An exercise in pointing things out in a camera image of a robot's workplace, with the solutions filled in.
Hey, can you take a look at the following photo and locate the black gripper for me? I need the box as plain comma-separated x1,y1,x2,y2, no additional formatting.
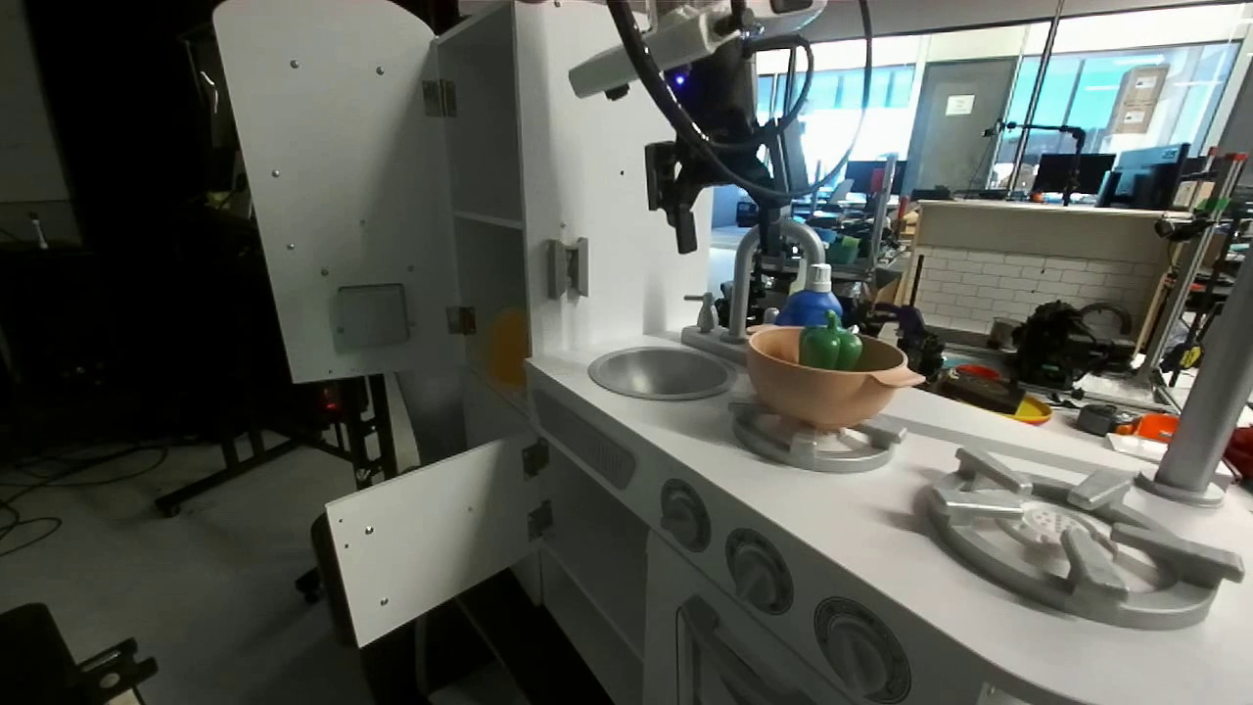
641,44,794,260

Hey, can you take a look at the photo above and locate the green toy pepper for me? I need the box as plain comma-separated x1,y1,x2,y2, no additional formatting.
794,313,871,373

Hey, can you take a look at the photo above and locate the white small cabinet door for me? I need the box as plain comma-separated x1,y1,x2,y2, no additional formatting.
323,434,541,653

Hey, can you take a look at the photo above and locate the grey office door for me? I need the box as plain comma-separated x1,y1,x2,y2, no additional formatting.
902,55,1020,198

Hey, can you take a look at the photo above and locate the white tall cabinet door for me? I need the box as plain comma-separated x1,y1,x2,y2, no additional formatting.
211,0,464,387

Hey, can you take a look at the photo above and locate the white toy kitchen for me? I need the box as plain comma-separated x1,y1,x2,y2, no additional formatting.
425,0,1253,705

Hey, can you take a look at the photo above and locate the grey arched faucet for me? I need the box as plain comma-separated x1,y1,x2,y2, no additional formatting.
724,211,835,344

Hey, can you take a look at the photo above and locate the silver round sink basin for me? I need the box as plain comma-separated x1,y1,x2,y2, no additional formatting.
585,340,746,408

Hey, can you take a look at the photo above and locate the peach plastic bowl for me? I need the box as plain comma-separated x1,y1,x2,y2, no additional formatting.
746,320,929,434

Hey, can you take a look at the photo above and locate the grey stove burner grate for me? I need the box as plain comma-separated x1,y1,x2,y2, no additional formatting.
912,444,1250,633
724,394,909,479

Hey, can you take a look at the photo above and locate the grey round stove knob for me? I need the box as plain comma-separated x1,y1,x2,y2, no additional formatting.
810,595,916,705
724,526,798,620
657,472,718,555

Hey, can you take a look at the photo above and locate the white desk partition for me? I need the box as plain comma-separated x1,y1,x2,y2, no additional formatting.
912,194,1212,344

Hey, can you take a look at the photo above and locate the red and black item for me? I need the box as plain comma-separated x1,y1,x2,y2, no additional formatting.
939,357,1030,414

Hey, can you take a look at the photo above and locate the black computer monitor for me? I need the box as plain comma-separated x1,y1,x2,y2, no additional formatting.
1102,137,1200,211
1030,149,1119,202

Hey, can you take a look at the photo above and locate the black bag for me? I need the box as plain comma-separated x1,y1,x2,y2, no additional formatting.
1011,299,1140,390

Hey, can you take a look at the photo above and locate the yellow round item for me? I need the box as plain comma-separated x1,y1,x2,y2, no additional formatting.
1011,390,1059,429

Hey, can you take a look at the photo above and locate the black floor stand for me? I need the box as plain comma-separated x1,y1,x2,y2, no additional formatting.
155,376,404,519

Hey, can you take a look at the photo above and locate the orange and white item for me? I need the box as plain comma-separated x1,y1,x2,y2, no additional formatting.
1128,408,1187,446

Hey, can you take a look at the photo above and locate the grey metal pole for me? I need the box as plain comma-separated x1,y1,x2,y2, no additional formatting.
1137,246,1253,510

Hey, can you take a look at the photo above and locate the black chair base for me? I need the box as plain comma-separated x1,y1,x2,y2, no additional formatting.
0,599,166,705

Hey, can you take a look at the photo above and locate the grey faucet tap handle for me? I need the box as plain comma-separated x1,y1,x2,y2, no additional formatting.
683,288,724,340

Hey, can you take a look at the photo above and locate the grey cabinet side bracket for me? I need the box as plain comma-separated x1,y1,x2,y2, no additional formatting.
544,235,594,303

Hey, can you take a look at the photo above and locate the thin black cable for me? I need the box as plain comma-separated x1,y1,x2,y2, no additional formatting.
781,0,883,211

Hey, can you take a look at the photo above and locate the grey square door handle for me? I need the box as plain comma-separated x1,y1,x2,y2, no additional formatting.
326,282,417,357

